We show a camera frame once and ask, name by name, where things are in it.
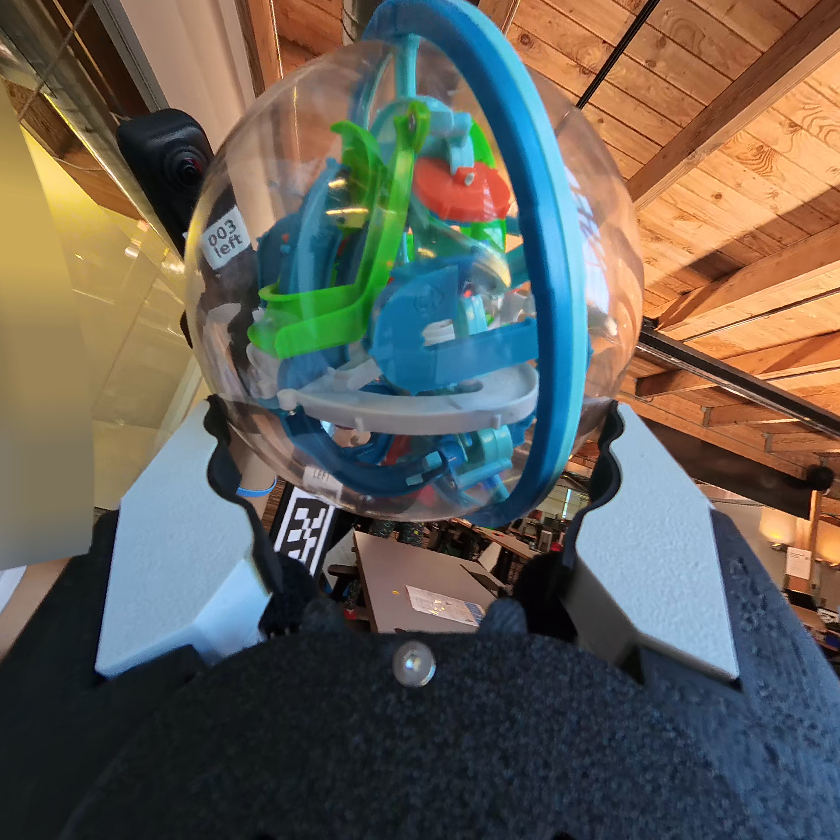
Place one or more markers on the white paper sheet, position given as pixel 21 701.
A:
pixel 446 602

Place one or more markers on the grey background table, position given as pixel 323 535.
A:
pixel 400 564

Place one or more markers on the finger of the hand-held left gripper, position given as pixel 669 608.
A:
pixel 262 367
pixel 321 478

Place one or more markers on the blue wristband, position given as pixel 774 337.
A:
pixel 256 487

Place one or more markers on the black ceiling tube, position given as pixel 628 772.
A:
pixel 741 380

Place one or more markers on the clear plastic maze ball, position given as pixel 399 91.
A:
pixel 426 295

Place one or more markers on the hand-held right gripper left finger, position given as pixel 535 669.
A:
pixel 174 564

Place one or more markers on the black ceiling rod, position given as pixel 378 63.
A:
pixel 617 56

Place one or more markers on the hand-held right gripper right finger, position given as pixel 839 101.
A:
pixel 656 564

